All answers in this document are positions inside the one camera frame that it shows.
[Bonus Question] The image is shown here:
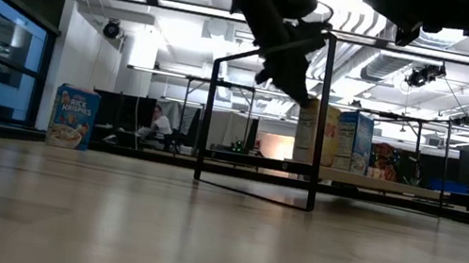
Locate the black desk partition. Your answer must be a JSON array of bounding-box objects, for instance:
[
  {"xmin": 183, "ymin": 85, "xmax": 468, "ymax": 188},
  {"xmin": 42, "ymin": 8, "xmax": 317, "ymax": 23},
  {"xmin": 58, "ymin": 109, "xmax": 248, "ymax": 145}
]
[{"xmin": 95, "ymin": 89, "xmax": 159, "ymax": 138}]

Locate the yellow Corn Pops cereal box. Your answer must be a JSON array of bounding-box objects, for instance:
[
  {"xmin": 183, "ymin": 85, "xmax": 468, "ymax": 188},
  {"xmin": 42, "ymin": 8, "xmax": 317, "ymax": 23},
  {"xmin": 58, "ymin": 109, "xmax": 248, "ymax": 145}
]
[{"xmin": 290, "ymin": 95, "xmax": 344, "ymax": 170}]

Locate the person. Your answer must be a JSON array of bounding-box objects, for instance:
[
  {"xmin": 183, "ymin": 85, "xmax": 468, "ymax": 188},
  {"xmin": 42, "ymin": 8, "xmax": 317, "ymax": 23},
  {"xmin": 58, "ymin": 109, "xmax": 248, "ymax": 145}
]
[{"xmin": 136, "ymin": 101, "xmax": 178, "ymax": 151}]

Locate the black wall camera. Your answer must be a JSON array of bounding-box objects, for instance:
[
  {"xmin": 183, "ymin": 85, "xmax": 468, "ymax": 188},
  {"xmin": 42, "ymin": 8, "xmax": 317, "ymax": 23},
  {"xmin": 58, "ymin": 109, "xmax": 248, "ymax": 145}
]
[{"xmin": 101, "ymin": 17, "xmax": 123, "ymax": 41}]

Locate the black bar with strip lights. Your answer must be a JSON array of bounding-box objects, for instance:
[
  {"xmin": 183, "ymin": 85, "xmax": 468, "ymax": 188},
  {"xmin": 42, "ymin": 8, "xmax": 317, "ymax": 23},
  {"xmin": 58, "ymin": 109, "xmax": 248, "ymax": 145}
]
[{"xmin": 74, "ymin": 0, "xmax": 469, "ymax": 67}]

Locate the small black ceiling camera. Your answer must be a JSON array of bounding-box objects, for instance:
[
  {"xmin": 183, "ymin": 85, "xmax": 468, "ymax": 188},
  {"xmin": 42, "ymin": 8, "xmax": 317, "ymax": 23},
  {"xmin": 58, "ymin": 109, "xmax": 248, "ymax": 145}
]
[{"xmin": 448, "ymin": 111, "xmax": 469, "ymax": 128}]

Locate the blue storage bin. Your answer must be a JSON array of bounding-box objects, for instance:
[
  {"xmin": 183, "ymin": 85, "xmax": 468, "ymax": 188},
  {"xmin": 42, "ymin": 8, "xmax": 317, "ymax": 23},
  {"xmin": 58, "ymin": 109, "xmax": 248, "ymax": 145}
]
[{"xmin": 427, "ymin": 176, "xmax": 469, "ymax": 197}]

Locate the dark framed window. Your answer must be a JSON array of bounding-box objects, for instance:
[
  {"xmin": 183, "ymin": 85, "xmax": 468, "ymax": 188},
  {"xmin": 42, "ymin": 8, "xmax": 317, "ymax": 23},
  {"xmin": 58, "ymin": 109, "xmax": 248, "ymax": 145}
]
[{"xmin": 0, "ymin": 0, "xmax": 56, "ymax": 127}]

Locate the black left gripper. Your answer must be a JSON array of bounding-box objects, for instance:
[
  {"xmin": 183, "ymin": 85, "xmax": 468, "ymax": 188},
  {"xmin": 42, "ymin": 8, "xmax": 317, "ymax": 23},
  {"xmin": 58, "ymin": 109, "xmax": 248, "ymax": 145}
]
[{"xmin": 220, "ymin": 0, "xmax": 336, "ymax": 111}]

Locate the blue Rice Krispies cereal box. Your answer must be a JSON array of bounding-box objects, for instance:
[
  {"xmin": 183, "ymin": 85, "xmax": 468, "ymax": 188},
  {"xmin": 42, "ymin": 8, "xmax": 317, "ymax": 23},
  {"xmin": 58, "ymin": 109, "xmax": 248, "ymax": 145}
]
[{"xmin": 44, "ymin": 81, "xmax": 104, "ymax": 155}]

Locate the wooden shelf with black frame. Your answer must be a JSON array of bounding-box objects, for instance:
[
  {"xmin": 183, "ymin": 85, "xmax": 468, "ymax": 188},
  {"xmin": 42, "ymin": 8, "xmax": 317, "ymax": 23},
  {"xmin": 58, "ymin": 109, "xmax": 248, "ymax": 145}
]
[{"xmin": 190, "ymin": 14, "xmax": 467, "ymax": 235}]

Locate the red orange patterned panel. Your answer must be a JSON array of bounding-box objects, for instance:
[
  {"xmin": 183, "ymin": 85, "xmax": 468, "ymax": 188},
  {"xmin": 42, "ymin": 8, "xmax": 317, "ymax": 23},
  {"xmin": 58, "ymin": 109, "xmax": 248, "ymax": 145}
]
[{"xmin": 365, "ymin": 140, "xmax": 405, "ymax": 184}]

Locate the black ceiling camera rig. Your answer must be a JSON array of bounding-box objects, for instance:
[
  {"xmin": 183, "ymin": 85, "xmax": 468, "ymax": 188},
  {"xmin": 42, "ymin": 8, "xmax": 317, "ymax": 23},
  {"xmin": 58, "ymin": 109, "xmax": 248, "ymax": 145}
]
[{"xmin": 402, "ymin": 58, "xmax": 449, "ymax": 94}]

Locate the black aluminium table frame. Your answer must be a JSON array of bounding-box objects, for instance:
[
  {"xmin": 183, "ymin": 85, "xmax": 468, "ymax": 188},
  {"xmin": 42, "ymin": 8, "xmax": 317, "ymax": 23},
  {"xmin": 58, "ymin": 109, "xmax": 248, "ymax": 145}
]
[{"xmin": 0, "ymin": 121, "xmax": 469, "ymax": 231}]

